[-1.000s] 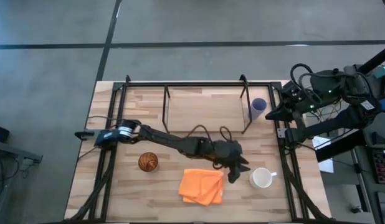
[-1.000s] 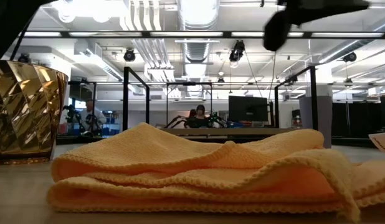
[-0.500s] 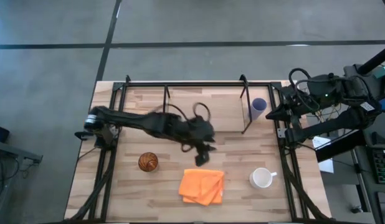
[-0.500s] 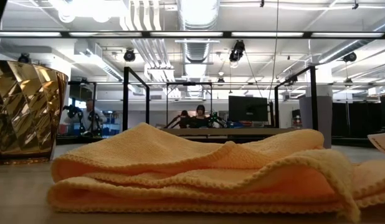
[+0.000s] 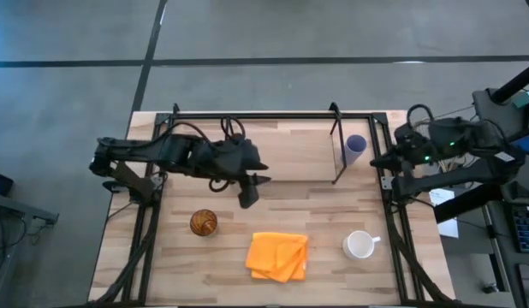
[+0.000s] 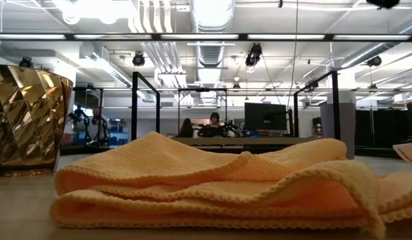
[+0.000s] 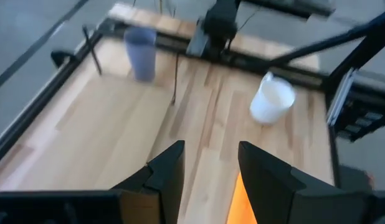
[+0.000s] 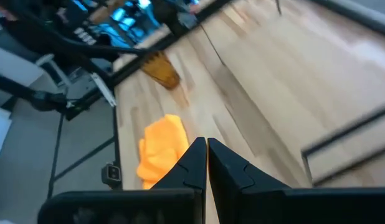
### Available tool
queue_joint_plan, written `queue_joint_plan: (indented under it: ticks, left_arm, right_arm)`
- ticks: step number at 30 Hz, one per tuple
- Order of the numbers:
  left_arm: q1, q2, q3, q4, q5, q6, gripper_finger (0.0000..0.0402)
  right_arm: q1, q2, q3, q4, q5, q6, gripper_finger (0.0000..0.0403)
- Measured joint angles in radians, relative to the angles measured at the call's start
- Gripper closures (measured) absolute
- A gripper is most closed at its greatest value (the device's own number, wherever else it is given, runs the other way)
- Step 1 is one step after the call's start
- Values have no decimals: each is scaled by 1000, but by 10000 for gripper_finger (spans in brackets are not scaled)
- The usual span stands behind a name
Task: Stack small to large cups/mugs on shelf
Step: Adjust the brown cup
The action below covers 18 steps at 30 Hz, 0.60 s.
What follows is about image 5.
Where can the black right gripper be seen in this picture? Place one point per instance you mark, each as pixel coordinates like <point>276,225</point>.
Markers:
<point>412,145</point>

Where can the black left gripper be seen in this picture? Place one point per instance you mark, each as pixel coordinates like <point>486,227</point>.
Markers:
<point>230,158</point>

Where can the lavender plastic cup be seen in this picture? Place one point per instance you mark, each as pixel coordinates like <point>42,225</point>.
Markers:
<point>355,144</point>

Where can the amber ribbed glass cup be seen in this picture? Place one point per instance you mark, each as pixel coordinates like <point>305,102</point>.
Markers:
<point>203,222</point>

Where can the white ceramic mug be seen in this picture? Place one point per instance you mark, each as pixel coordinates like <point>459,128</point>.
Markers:
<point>358,244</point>

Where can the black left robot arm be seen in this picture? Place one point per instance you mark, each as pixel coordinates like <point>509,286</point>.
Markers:
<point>132,147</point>

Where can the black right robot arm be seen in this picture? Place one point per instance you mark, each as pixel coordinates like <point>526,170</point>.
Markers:
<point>461,171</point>

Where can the white paper sheet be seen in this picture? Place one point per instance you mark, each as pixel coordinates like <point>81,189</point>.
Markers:
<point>442,197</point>

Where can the orange folded cloth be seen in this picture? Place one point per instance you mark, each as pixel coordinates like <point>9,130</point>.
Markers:
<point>273,256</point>

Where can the black stand beam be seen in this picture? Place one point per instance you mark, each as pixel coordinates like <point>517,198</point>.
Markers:
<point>461,207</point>

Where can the grey equipment cart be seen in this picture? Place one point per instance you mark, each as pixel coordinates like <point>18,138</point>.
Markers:
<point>487,107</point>

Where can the blue lit screen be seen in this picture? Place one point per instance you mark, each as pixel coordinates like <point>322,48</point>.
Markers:
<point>527,144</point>

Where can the black pole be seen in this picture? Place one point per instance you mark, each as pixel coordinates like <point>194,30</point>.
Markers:
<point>517,83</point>

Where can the teal small box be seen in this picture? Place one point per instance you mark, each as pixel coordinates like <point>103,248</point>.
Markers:
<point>525,99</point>

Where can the black keyboard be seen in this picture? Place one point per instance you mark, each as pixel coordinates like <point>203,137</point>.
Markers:
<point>527,229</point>

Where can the small black floor object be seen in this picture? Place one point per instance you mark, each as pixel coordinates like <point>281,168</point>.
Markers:
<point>490,288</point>

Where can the grey side desk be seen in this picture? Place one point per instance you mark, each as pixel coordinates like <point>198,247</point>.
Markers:
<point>16,209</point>

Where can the black device with blue light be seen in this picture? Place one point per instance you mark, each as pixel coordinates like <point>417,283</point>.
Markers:
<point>1,184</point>

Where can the grey metal bracket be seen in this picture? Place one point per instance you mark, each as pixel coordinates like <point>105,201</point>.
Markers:
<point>387,183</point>

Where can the black aluminium table frame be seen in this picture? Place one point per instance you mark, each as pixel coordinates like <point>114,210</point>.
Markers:
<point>290,115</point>

